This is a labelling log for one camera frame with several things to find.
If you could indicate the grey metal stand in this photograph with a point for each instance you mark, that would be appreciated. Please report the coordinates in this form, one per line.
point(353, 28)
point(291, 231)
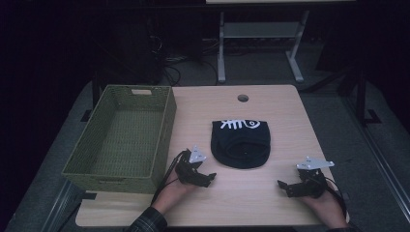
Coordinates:
point(257, 30)

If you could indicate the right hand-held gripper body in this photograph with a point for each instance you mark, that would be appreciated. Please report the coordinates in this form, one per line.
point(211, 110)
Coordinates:
point(312, 180)

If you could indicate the black hat with white print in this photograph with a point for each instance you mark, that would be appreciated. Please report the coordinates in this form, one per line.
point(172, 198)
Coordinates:
point(240, 145)

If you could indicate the black metal stand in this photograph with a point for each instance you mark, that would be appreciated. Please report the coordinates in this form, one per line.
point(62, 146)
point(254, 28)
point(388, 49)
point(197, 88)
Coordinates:
point(361, 96)

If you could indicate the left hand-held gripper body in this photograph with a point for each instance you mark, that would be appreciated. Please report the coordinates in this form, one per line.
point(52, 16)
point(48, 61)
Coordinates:
point(188, 166)

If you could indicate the person's left hand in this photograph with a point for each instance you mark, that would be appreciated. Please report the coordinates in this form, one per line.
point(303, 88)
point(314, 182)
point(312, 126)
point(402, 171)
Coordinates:
point(174, 193)

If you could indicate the person's right hand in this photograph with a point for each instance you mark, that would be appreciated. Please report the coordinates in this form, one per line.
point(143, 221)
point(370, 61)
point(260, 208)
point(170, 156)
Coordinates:
point(328, 206)

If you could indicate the green woven basket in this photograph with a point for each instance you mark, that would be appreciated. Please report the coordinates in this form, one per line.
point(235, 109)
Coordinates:
point(125, 138)

